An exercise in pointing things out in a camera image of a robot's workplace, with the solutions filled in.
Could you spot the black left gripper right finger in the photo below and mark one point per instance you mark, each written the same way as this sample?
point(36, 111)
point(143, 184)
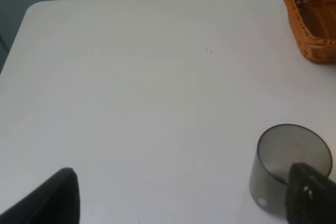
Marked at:
point(310, 196)

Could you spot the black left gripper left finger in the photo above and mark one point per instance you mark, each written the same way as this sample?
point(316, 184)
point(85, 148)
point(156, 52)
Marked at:
point(57, 200)

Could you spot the brown wicker basket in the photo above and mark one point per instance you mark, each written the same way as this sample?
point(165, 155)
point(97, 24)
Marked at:
point(313, 25)

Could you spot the translucent grey plastic cup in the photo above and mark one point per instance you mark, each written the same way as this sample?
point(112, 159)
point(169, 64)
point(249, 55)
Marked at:
point(277, 149)

